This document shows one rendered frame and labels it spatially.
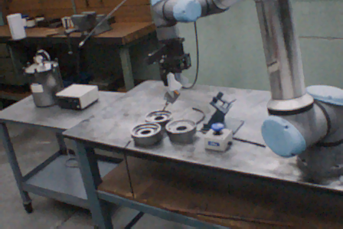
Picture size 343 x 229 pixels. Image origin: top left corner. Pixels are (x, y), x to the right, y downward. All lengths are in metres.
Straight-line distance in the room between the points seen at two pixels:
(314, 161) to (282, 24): 0.40
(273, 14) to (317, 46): 1.88
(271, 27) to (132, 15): 2.37
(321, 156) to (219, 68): 2.05
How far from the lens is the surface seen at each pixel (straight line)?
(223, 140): 1.21
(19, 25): 3.43
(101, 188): 1.61
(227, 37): 2.95
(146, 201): 1.49
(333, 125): 1.04
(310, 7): 2.71
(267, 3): 0.90
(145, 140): 1.31
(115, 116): 1.59
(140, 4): 3.13
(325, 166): 1.11
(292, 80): 0.92
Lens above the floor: 1.43
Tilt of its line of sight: 22 degrees down
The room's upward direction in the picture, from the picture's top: 7 degrees counter-clockwise
